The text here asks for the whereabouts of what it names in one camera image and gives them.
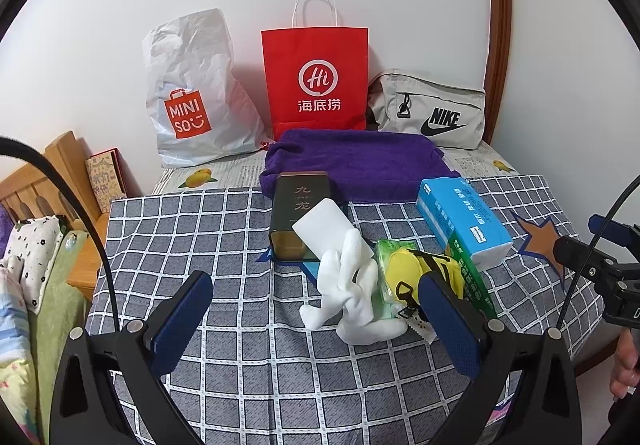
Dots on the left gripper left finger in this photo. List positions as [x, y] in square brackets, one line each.
[173, 322]

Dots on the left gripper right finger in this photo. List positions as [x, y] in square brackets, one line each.
[457, 324]

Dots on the green wet wipes packet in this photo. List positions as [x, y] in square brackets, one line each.
[475, 290]

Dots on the green tissue pack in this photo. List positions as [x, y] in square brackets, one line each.
[400, 272]

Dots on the white sponge block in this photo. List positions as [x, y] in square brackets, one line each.
[323, 228]

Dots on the person right hand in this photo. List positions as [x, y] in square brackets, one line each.
[624, 373]

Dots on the grey checkered tablecloth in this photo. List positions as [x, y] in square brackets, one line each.
[252, 374]

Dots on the blue tissue box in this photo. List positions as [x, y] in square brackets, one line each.
[453, 209]

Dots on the patterned book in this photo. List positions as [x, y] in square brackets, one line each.
[105, 177]

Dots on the dark green tea tin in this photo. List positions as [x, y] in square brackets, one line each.
[295, 194]

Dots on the purple towel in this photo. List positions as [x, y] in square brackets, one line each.
[363, 166]

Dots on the white Miniso plastic bag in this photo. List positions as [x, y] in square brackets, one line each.
[199, 111]

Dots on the grey Nike pouch bag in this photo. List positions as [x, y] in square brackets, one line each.
[450, 115]

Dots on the red Haidilao paper bag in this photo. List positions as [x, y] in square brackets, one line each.
[316, 77]

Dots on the brown wooden door frame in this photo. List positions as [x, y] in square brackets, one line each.
[499, 43]

